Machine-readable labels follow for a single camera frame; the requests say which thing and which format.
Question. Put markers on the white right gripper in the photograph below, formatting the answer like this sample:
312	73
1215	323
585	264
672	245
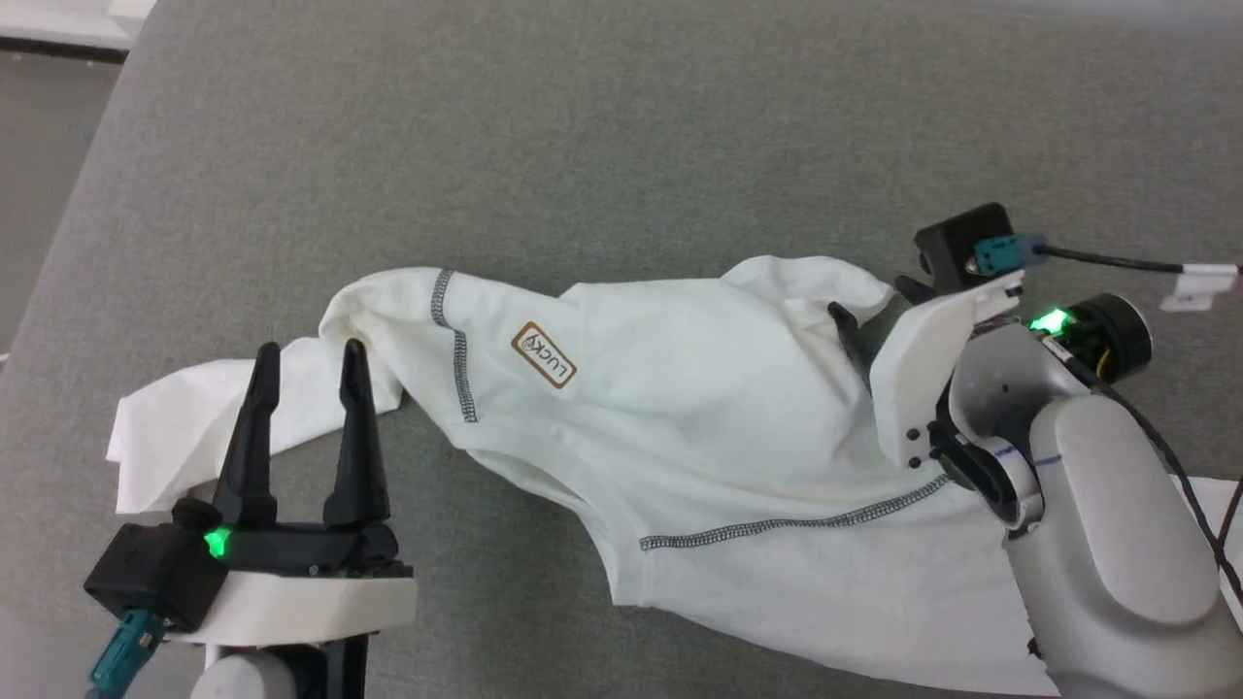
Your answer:
913	379

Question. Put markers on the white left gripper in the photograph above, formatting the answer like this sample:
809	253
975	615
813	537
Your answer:
291	602

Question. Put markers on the white t-shirt with grey stitching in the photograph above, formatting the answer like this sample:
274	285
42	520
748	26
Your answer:
680	388

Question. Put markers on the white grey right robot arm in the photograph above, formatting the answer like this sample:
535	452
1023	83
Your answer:
1107	544

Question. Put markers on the white skirting board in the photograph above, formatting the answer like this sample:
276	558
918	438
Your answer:
58	24

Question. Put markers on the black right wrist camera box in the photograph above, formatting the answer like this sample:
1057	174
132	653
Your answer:
957	243

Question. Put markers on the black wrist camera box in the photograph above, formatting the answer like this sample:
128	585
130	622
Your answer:
957	243
146	573

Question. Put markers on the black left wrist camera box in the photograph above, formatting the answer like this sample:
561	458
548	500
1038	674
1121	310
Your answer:
146	573

